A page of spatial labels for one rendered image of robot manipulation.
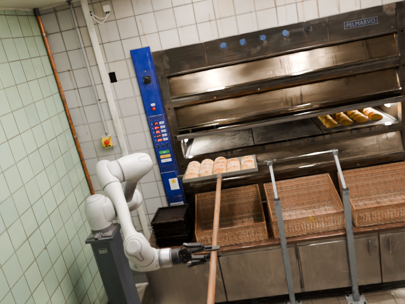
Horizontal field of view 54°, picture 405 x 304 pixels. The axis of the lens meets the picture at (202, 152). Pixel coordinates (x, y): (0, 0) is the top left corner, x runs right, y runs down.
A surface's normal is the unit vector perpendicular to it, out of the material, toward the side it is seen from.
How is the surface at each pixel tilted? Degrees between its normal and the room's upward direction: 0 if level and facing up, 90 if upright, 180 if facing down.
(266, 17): 90
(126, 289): 90
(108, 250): 90
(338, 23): 90
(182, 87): 70
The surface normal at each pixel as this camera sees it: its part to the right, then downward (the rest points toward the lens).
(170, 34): -0.07, 0.31
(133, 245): -0.11, -0.36
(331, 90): -0.13, -0.03
